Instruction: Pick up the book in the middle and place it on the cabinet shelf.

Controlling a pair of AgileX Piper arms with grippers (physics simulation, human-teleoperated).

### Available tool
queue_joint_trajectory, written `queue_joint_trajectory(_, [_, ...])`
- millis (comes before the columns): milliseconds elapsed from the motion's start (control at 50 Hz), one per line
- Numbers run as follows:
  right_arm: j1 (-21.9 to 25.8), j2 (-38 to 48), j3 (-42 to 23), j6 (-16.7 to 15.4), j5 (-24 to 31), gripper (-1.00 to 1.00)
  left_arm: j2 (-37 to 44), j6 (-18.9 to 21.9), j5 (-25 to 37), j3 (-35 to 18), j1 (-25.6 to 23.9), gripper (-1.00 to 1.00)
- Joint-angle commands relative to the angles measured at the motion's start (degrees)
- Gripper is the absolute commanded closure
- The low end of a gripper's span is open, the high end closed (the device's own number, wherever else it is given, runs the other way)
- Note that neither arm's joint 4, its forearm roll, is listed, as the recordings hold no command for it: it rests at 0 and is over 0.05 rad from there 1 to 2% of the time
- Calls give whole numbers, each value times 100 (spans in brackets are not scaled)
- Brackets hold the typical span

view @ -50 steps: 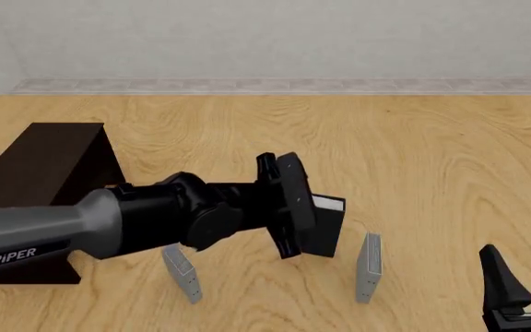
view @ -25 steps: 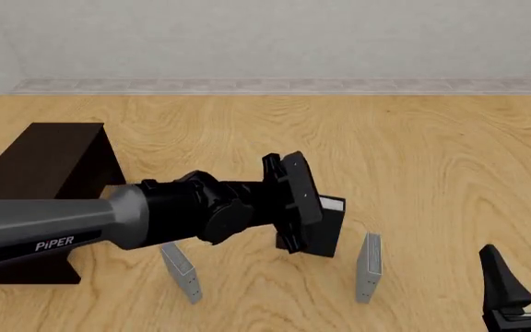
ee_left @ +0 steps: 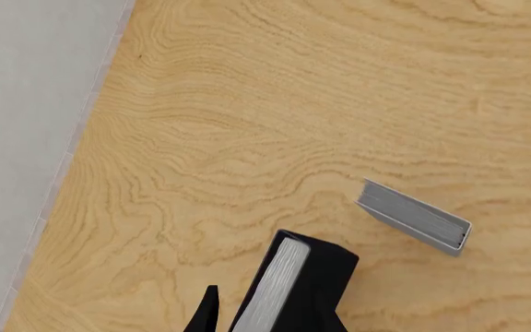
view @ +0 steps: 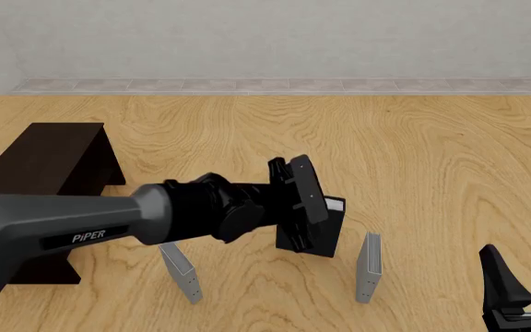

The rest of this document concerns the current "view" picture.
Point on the black book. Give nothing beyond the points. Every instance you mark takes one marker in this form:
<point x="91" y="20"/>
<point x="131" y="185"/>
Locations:
<point x="331" y="235"/>

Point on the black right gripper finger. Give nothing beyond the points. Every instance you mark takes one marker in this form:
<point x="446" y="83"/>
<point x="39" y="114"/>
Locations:
<point x="500" y="280"/>

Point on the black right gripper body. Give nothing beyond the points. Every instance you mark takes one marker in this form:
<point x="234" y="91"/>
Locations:
<point x="523" y="321"/>

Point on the grey and black left robot arm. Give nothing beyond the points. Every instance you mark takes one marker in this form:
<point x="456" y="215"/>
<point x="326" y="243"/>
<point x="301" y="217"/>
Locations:
<point x="62" y="214"/>

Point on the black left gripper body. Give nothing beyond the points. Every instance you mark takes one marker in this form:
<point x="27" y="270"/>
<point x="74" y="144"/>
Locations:
<point x="281" y="173"/>

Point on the dark brown wooden cabinet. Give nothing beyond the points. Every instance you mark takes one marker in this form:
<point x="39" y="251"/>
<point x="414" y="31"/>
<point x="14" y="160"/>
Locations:
<point x="49" y="162"/>

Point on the grey book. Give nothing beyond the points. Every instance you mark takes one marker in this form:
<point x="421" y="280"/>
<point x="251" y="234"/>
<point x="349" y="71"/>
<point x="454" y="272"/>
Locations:
<point x="187" y="276"/>
<point x="368" y="273"/>

